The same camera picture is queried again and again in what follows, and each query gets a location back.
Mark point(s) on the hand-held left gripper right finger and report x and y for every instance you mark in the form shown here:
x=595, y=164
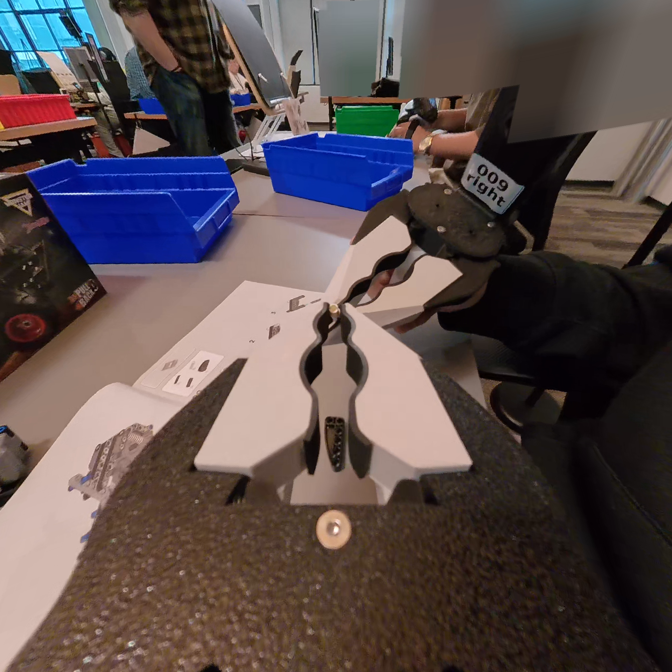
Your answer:
x=414, y=420

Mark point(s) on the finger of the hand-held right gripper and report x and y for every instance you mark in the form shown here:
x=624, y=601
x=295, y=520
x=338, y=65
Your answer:
x=425, y=286
x=378, y=244

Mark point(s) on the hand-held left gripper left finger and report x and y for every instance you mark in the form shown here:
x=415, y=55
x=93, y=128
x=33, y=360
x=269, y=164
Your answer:
x=252, y=420

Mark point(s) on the another person's forearm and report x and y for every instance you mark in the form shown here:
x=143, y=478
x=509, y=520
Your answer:
x=446, y=137

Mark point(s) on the grey desk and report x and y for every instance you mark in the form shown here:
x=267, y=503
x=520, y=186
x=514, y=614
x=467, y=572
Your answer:
x=157, y=294

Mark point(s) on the wooden side desk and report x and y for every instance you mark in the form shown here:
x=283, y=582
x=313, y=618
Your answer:
x=47, y=131

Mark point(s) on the person's right hand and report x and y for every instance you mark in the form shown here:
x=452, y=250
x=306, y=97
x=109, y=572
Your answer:
x=380, y=286

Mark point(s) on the black toy brick piece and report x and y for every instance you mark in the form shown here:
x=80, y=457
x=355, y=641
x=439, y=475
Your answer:
x=336, y=443

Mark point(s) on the open instruction booklet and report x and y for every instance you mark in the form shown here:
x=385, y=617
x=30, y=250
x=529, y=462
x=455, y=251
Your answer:
x=252, y=315

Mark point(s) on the black office chair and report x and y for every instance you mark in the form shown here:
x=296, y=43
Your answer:
x=551, y=173

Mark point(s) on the green plastic bin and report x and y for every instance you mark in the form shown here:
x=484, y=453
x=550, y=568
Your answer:
x=367, y=120

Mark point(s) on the black flat tray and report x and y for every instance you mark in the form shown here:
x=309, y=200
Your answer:
x=246, y=165

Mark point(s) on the white metal stand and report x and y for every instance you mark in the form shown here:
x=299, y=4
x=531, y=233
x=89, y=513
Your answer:
x=273, y=128

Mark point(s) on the large blue plastic bin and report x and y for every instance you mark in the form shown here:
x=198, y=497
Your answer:
x=131, y=220

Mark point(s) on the black board on wooden easel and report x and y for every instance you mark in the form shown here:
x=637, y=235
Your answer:
x=252, y=47

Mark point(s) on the person's black clothing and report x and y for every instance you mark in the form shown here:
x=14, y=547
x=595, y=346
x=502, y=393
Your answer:
x=630, y=525

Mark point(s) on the black toy truck box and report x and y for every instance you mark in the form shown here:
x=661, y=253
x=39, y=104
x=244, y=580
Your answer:
x=42, y=273

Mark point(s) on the small blue bin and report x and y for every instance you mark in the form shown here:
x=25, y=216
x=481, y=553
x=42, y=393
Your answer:
x=152, y=105

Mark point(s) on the red plastic bin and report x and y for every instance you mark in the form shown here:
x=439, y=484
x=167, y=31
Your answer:
x=34, y=110

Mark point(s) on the window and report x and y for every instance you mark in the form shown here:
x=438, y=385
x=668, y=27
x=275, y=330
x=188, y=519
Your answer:
x=36, y=26

